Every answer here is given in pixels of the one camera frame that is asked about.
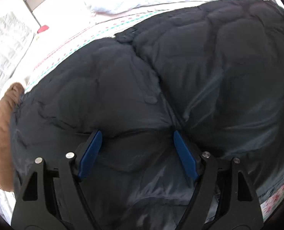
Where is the black quilted puffer jacket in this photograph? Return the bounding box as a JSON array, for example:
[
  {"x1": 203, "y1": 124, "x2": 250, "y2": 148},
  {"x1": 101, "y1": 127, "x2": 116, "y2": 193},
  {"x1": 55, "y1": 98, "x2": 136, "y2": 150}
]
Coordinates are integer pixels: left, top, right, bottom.
[{"x1": 10, "y1": 0, "x2": 284, "y2": 230}]

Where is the patterned white red green blanket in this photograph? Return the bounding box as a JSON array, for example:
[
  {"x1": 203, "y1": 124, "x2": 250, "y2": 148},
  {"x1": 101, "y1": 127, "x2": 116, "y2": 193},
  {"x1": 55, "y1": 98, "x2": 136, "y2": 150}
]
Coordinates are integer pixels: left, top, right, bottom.
[{"x1": 24, "y1": 4, "x2": 284, "y2": 223}]

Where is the small red object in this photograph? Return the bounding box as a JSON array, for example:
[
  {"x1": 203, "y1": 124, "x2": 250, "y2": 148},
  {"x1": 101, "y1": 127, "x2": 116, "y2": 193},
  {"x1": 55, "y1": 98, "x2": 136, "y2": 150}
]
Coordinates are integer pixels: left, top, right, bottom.
[{"x1": 37, "y1": 25, "x2": 49, "y2": 34}]

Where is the light blue folded garment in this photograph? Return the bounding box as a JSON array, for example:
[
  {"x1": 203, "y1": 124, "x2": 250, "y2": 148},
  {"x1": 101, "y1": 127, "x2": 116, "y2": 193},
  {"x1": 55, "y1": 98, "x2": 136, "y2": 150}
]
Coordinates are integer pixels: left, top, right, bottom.
[{"x1": 90, "y1": 0, "x2": 147, "y2": 17}]

